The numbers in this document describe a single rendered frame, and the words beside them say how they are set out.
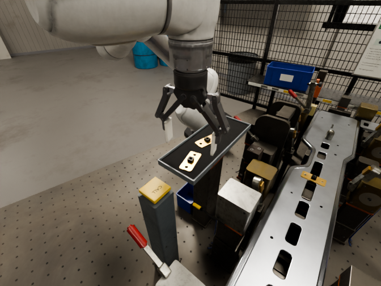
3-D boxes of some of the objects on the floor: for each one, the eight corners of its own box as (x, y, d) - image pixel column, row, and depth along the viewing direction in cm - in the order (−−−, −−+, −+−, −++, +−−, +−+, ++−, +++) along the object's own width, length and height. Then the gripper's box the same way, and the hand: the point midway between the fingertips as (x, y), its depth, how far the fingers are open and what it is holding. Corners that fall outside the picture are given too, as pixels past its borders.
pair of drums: (185, 64, 570) (185, 22, 506) (143, 72, 506) (136, 25, 443) (171, 58, 625) (169, 20, 561) (131, 65, 561) (123, 22, 498)
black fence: (381, 231, 160) (650, -1, 66) (194, 143, 257) (196, -1, 164) (381, 218, 169) (617, -1, 75) (200, 138, 266) (206, -1, 172)
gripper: (132, 64, 42) (145, 142, 55) (245, 81, 34) (229, 167, 47) (151, 57, 48) (160, 129, 61) (252, 70, 40) (237, 150, 53)
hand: (190, 143), depth 53 cm, fingers open, 13 cm apart
